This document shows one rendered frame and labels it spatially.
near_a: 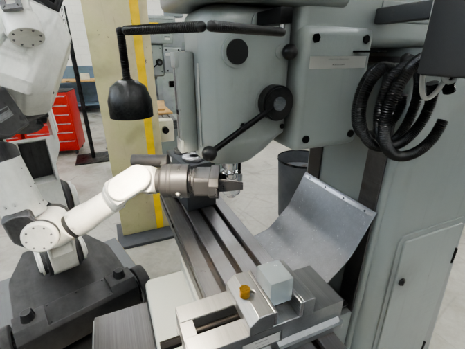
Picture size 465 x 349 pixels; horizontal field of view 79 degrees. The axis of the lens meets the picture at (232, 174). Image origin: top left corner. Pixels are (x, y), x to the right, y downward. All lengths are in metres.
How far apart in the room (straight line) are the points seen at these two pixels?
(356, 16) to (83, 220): 0.77
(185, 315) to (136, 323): 0.39
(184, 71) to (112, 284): 1.06
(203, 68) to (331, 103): 0.29
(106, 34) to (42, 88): 1.53
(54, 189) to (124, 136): 1.25
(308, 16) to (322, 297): 0.58
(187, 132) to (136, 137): 1.80
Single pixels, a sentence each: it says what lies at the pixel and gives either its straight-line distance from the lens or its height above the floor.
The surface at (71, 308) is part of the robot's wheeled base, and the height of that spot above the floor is 0.59.
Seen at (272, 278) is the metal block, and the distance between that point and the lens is 0.61.
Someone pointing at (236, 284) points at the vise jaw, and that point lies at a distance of 0.65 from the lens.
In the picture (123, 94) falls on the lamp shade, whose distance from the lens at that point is 0.50.
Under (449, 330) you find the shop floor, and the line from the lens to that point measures 2.36.
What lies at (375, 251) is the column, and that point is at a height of 1.02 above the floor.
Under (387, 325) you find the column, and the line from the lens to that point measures 1.18.
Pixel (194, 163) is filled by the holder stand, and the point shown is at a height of 1.17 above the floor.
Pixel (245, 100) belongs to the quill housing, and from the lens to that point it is 0.59.
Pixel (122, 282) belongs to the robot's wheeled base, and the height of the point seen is 0.61.
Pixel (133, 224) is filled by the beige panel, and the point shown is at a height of 0.13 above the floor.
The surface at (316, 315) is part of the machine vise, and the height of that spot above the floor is 1.04.
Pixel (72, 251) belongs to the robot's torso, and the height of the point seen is 0.74.
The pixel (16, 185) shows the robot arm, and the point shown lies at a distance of 0.80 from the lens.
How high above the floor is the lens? 1.55
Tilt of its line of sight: 23 degrees down
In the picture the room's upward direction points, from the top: straight up
